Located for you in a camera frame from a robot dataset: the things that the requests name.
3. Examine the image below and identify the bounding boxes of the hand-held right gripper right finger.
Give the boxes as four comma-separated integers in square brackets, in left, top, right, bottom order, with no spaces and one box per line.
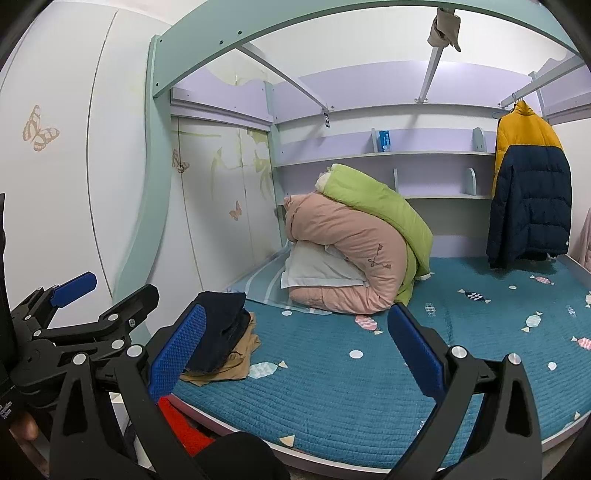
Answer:
[387,304,543,480]

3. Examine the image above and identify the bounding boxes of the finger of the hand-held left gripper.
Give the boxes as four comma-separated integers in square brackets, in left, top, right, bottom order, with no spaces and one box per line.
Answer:
[44,284,160,354]
[11,271,99,330]

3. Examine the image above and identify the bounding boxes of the dark denim jacket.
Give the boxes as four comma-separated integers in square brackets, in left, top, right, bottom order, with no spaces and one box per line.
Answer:
[185,292,252,372]

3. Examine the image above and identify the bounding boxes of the yellow and navy puffer jacket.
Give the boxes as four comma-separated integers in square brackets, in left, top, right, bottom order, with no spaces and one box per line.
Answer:
[486,100,573,270]

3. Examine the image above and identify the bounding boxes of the red cloth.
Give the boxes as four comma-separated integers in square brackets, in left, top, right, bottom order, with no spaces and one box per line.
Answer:
[157,397,218,457]

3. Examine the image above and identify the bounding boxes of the person's left hand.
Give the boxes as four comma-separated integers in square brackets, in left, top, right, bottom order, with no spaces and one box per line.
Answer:
[9,411,40,439]

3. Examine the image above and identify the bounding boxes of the tan pants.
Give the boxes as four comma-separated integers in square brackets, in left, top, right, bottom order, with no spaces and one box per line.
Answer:
[179,323,262,386]

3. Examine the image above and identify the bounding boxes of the floral sliding door wardrobe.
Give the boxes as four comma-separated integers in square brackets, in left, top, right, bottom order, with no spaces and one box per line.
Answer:
[168,115,282,296]

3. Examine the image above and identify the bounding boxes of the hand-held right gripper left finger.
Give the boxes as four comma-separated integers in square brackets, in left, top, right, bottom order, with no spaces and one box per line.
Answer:
[48,304,207,480]

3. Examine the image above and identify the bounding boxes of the pink coat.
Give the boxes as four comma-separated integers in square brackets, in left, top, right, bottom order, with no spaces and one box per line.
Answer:
[568,217,591,273]

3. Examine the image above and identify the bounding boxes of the green quilt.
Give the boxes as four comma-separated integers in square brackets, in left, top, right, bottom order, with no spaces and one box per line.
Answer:
[315,164,434,306]

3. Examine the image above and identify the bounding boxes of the white butterfly wardrobe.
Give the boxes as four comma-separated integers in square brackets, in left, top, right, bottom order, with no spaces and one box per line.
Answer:
[0,7,171,333]

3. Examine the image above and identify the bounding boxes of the teal bunk bed frame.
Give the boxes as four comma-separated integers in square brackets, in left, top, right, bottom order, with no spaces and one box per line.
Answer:
[113,0,591,333]

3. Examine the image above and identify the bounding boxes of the striped blue pillow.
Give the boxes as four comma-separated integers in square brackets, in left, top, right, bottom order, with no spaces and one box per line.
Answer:
[226,247,333,315]

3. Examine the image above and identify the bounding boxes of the lilac wall shelf unit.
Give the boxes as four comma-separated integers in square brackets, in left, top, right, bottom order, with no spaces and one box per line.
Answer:
[265,69,546,259]

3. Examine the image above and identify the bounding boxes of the clothes hanger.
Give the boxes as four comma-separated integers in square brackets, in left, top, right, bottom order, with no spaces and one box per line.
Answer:
[499,92,527,116]

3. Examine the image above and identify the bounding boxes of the beige cloth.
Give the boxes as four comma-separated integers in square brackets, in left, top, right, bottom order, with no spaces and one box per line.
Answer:
[427,8,462,52]

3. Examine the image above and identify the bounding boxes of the white pillow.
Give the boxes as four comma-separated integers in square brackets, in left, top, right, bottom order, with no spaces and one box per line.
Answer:
[281,241,368,289]

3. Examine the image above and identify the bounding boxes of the pink quilt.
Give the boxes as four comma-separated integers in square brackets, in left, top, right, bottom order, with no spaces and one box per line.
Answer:
[283,194,419,315]

